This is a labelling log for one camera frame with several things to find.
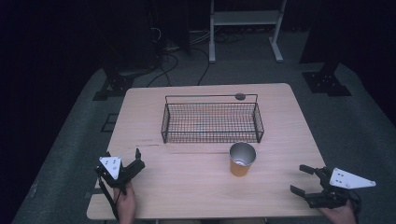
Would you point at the orange paper cup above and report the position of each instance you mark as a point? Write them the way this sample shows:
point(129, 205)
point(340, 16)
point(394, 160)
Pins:
point(239, 169)

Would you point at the white metal stand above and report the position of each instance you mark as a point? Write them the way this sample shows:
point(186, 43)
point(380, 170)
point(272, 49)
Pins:
point(246, 17)

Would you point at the person's right hand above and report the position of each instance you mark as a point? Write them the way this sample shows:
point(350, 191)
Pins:
point(341, 215)

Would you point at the dark round disc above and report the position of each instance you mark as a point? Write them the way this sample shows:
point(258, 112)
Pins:
point(240, 96)

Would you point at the black stand base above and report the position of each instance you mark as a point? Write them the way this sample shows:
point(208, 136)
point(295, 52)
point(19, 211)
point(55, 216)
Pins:
point(115, 85)
point(327, 82)

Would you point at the person's left hand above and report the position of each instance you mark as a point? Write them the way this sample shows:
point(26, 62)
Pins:
point(127, 205)

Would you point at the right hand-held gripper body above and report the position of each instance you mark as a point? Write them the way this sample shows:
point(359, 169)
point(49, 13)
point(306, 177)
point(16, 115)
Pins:
point(341, 180)

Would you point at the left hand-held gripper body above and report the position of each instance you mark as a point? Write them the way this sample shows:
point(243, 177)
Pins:
point(110, 166)

